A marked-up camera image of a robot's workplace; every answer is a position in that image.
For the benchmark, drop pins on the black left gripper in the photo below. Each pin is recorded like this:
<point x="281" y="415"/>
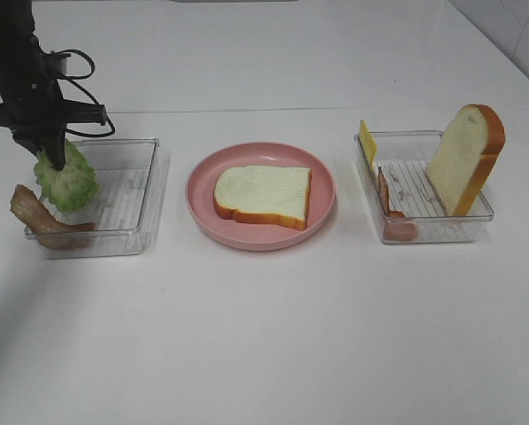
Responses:
<point x="33" y="106"/>

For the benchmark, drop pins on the green lettuce leaf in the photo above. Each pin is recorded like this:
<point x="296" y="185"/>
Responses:
<point x="73" y="187"/>

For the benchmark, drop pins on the bacon strip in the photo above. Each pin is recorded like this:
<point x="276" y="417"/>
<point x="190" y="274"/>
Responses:
<point x="396" y="229"/>
<point x="28" y="209"/>

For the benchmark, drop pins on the bread slice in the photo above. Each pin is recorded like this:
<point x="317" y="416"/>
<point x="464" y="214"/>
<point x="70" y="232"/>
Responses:
<point x="468" y="150"/>
<point x="257" y="194"/>

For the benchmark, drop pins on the yellow cheese slice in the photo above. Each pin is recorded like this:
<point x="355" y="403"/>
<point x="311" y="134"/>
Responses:
<point x="368" y="144"/>

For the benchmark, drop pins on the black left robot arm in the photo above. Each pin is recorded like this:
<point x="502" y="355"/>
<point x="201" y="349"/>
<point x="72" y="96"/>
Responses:
<point x="17" y="23"/>

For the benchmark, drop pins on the left clear plastic tray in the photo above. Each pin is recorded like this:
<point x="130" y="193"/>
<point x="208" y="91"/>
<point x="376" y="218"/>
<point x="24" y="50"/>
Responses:
<point x="132" y="176"/>

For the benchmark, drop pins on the clear plastic tray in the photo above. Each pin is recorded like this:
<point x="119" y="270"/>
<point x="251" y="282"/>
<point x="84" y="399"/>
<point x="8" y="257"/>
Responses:
<point x="132" y="176"/>
<point x="403" y="156"/>

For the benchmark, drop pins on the pink round plate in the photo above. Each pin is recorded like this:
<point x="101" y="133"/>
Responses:
<point x="258" y="237"/>

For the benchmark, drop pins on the right clear plastic tray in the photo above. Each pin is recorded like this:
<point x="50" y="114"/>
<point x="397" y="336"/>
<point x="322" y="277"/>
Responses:
<point x="403" y="156"/>

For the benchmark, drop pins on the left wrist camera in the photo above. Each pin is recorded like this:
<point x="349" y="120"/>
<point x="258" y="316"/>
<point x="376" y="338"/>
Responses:
<point x="56" y="62"/>

